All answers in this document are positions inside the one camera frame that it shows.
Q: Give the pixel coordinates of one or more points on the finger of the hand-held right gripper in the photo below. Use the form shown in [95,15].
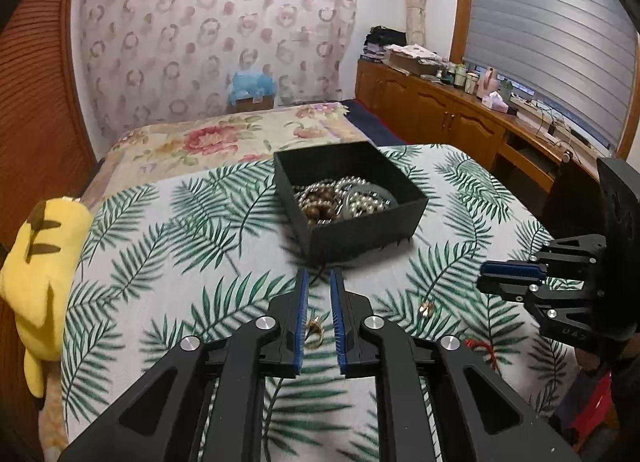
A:
[505,286]
[515,268]

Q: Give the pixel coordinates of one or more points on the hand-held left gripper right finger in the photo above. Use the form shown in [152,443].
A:
[339,327]

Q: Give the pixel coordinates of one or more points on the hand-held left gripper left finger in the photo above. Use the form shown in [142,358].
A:
[300,322]

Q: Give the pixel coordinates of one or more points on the black square box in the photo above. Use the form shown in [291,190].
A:
[360,238]

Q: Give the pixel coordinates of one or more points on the silver bangle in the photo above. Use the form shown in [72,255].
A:
[372,188]

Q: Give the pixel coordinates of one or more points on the green leaf print tablecloth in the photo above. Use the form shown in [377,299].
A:
[200,242]

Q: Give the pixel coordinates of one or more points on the red plastic stool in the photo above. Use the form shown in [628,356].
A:
[595,407]

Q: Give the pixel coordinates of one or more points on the long wooden cabinet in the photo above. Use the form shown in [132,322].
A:
[450,117]

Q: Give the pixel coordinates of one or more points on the pink tissue box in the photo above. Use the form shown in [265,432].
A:
[495,101]

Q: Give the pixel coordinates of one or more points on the pink bottle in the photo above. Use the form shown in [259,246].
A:
[487,82]

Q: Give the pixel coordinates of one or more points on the group of small bottles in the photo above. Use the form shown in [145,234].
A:
[462,78]

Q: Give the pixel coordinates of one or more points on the small cardboard box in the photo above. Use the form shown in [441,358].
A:
[255,103]

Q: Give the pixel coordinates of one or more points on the grey window blind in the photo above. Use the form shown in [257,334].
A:
[550,32]

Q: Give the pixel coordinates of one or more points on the flat cardboard box with papers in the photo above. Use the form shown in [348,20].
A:
[412,59]

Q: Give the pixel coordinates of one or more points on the blue plastic bag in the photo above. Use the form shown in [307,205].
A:
[252,84]

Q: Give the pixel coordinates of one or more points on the pile of dark clothes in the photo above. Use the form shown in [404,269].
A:
[382,42]

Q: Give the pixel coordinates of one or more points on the yellow plush toy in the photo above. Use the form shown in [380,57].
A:
[35,292]

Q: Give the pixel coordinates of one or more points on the wooden louvered wardrobe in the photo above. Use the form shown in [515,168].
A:
[40,92]

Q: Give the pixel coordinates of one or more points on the wooden window frame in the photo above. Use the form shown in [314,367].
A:
[462,7]

